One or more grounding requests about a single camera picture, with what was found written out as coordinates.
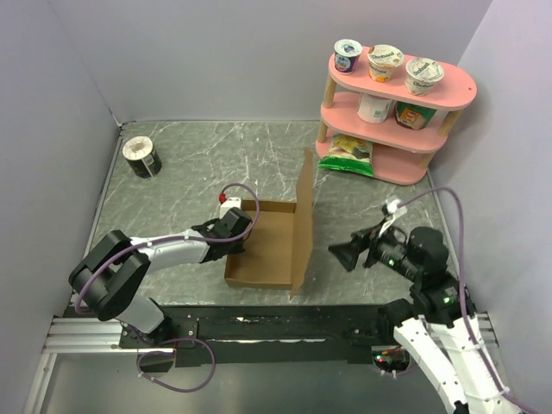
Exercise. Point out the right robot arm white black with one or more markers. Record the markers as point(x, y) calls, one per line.
point(437, 325)

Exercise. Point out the green orange package middle shelf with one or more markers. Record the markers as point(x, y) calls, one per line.
point(411, 116)

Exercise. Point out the brown cardboard box sheet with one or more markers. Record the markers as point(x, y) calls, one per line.
point(278, 251)

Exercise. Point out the blue white yogurt cup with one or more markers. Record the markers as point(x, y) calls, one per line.
point(347, 54)

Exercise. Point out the pink three-tier shelf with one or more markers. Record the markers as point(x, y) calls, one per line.
point(400, 155)

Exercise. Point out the orange Chobani yogurt cup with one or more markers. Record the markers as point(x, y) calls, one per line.
point(383, 60)

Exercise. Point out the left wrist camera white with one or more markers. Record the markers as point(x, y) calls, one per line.
point(228, 204)

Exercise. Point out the aluminium frame rail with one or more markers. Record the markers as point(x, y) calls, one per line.
point(71, 336)

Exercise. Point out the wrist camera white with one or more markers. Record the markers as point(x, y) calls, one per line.
point(393, 209)
point(228, 204)

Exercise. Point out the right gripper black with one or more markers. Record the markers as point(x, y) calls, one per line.
point(348, 253)

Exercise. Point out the black white can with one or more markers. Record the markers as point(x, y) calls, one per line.
point(142, 156)

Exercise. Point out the white Chobani yogurt cup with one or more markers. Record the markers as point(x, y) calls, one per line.
point(422, 74)

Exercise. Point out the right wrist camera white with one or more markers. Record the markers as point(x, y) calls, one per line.
point(393, 209)

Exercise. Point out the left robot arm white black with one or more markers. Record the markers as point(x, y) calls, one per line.
point(108, 278)

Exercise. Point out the white cup middle shelf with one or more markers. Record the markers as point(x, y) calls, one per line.
point(373, 109)

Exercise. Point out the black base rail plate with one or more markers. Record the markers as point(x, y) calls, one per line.
point(201, 335)

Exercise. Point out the green chips bag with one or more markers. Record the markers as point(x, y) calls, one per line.
point(349, 154)

